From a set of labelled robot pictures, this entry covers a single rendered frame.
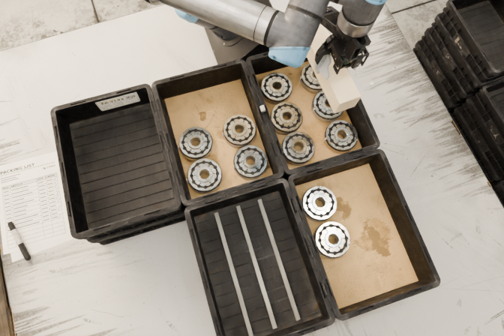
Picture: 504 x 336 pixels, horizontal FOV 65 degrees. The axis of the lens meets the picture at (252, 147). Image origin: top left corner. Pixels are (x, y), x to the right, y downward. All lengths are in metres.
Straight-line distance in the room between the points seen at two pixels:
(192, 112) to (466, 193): 0.97
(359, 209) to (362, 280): 0.20
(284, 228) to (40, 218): 0.79
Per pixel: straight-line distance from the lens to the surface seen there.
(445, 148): 1.57
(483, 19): 2.23
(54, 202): 1.46
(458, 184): 1.54
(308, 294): 1.19
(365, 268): 1.23
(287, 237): 1.19
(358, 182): 1.27
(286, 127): 1.24
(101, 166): 1.29
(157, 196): 1.23
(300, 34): 0.80
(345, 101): 1.03
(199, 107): 1.30
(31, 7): 2.83
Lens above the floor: 2.01
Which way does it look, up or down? 71 degrees down
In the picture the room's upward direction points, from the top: 6 degrees clockwise
